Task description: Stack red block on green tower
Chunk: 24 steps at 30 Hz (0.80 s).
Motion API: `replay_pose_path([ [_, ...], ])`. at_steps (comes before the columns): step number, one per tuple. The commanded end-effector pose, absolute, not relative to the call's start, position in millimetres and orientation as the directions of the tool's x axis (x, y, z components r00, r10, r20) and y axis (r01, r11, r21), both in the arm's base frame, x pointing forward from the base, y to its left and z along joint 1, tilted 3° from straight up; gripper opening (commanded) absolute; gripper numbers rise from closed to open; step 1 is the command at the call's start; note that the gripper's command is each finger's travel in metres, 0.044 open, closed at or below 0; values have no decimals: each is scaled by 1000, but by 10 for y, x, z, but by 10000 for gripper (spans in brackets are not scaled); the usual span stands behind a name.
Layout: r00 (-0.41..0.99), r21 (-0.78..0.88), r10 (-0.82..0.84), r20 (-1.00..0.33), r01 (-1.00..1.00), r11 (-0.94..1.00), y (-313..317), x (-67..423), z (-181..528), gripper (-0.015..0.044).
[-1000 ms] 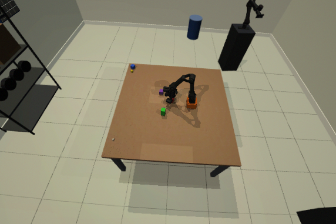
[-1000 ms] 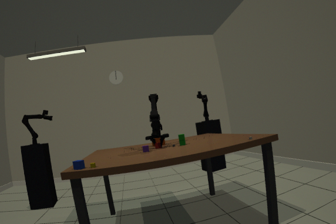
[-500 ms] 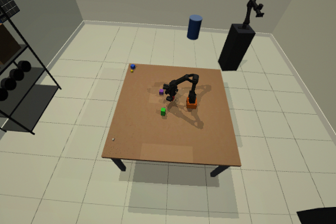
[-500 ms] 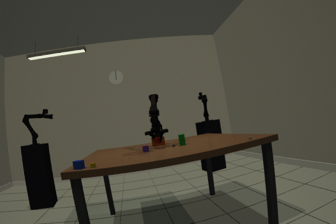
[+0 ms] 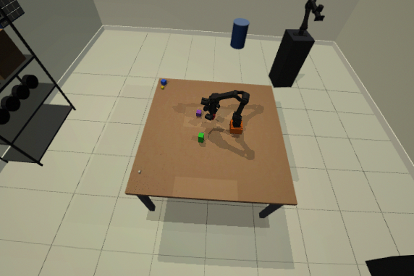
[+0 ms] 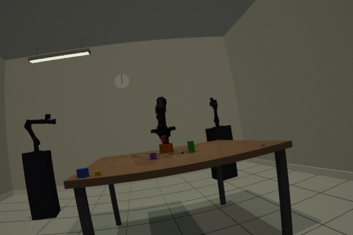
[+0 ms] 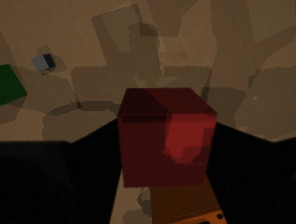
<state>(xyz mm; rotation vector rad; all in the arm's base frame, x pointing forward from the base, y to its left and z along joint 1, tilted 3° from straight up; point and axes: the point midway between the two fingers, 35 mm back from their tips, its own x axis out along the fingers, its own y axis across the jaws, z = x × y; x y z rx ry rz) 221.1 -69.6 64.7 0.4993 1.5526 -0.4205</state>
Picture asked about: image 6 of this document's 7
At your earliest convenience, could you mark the small purple block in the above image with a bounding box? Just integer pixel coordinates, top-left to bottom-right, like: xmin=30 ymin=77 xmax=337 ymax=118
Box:
xmin=149 ymin=152 xmax=157 ymax=160

